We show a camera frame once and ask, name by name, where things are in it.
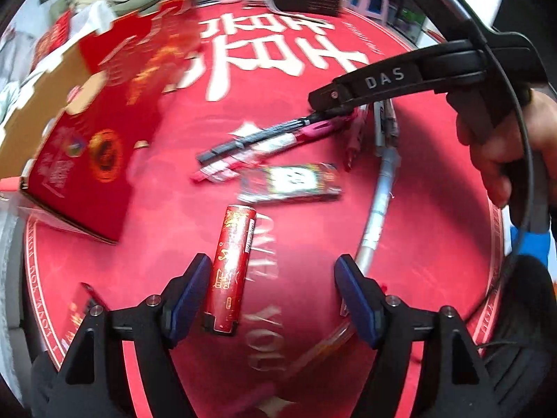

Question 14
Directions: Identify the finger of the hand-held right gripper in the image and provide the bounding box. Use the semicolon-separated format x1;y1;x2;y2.
309;40;484;111

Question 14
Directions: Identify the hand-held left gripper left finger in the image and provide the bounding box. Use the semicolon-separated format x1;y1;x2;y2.
30;253;212;418

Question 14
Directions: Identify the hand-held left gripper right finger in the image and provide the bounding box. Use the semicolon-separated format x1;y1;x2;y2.
334;254;505;418

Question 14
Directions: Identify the red lighter gold print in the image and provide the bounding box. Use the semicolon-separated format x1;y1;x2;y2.
61;282;107;351
201;204;257;337

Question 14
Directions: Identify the slim red pen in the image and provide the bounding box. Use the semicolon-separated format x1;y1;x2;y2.
344;107;368;172

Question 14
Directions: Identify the red pen with pink grip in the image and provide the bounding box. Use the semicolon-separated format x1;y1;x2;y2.
190;119;349;184

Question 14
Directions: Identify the silver metal pen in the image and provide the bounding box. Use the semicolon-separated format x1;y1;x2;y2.
354;98;401;273

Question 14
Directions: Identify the black pen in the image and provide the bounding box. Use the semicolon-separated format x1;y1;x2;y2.
196;115;318;164

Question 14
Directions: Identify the red cardboard box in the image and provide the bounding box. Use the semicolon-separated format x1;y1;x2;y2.
0;0;196;245

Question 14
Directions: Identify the person's right hand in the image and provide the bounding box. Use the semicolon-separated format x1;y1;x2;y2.
456;89;557;210

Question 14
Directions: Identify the pink plastic stool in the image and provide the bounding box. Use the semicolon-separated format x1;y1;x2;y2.
348;0;390;24

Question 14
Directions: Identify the round red printed mat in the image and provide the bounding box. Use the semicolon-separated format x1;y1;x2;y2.
22;0;505;418

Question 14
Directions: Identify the blue plastic object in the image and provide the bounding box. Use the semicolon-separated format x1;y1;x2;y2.
511;225;551;267

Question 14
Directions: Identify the dark cloth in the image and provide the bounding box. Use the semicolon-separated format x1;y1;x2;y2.
483;256;557;401

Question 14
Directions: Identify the white bedding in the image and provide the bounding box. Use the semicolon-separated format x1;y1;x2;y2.
0;22;48;149

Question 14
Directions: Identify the crumpled grey cloth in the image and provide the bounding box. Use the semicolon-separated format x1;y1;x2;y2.
50;0;168;20

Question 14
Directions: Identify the thin black cable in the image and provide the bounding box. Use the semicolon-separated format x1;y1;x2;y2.
476;48;534;314

